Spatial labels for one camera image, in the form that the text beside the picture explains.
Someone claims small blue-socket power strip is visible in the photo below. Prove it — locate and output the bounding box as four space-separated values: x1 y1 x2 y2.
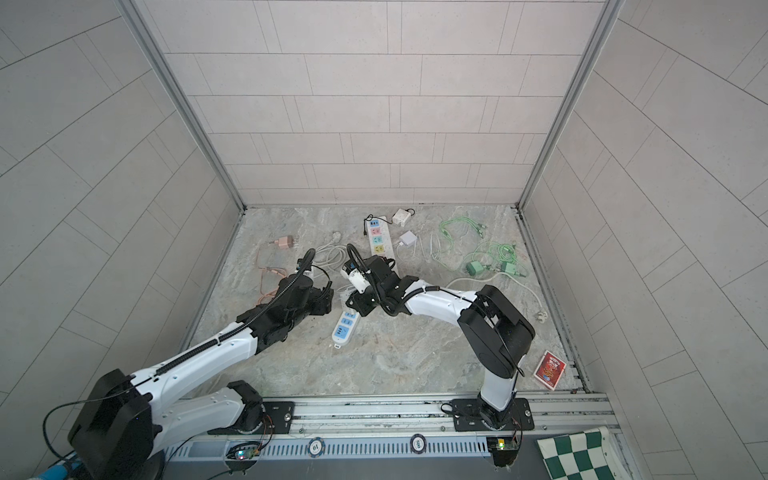
332 309 360 349

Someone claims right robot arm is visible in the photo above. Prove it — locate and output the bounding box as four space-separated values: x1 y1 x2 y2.
342 244 536 433

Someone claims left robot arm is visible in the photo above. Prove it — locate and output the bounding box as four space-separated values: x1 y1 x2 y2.
40 249 333 479

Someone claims long multicolour power strip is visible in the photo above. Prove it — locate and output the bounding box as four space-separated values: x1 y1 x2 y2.
364 215 394 258

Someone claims small white charger adapter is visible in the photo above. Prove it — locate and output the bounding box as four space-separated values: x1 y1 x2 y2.
398 231 418 246

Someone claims red card packet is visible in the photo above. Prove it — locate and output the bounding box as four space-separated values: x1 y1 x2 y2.
533 350 567 391

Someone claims green white checkerboard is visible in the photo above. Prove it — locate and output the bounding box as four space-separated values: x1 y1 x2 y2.
537 427 631 480

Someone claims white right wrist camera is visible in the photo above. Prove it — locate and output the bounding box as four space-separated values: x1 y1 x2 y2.
341 268 370 293

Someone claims white power strip cord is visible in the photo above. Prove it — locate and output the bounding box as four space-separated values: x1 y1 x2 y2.
311 231 349 274

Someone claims pink charger with cable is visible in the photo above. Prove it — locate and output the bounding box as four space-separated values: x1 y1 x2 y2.
254 235 294 305

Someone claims green cable bundle far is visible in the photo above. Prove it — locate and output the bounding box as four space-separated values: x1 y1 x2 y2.
436 215 488 259

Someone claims green charger with cable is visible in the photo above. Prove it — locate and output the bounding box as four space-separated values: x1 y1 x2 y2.
464 241 528 278

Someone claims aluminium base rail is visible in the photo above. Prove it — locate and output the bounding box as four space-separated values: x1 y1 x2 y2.
156 392 620 471

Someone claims blue handled tool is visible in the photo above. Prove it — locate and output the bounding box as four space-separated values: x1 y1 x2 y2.
29 458 81 480

